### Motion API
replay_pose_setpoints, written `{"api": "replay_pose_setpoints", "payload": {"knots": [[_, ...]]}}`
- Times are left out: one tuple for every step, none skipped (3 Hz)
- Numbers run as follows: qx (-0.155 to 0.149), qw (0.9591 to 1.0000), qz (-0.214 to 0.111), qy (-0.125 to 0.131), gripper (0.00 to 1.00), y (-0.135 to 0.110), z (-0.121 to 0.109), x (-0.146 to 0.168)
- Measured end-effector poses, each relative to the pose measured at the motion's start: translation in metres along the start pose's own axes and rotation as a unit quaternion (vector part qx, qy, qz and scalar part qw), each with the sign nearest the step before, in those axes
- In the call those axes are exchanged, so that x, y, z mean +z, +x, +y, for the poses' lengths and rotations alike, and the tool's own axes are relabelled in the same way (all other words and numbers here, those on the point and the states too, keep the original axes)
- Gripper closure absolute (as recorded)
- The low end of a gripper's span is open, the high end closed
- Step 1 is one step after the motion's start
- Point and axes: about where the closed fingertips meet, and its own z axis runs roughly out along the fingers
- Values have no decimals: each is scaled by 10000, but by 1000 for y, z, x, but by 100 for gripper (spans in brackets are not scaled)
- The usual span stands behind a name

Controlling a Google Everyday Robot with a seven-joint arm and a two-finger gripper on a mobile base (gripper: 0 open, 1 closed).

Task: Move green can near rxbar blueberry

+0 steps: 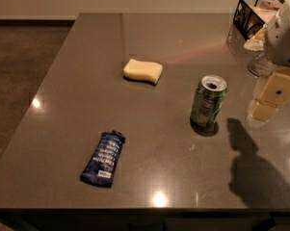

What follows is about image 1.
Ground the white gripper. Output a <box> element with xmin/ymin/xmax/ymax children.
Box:
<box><xmin>247</xmin><ymin>8</ymin><xmax>290</xmax><ymax>128</ymax></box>

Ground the green soda can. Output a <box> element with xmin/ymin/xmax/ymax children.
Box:
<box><xmin>190</xmin><ymin>75</ymin><xmax>227</xmax><ymax>128</ymax></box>

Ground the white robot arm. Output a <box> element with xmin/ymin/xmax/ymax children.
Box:
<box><xmin>247</xmin><ymin>0</ymin><xmax>290</xmax><ymax>127</ymax></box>

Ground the blue rxbar blueberry wrapper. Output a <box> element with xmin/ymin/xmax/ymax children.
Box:
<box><xmin>80</xmin><ymin>130</ymin><xmax>125</xmax><ymax>188</ymax></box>

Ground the clear glass cup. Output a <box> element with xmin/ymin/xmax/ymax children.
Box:
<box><xmin>247</xmin><ymin>53</ymin><xmax>276</xmax><ymax>77</ymax></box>

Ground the yellow sponge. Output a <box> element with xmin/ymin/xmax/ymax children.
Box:
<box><xmin>123</xmin><ymin>59</ymin><xmax>163</xmax><ymax>85</ymax></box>

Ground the black wire basket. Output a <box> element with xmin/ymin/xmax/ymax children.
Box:
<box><xmin>233</xmin><ymin>0</ymin><xmax>282</xmax><ymax>40</ymax></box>

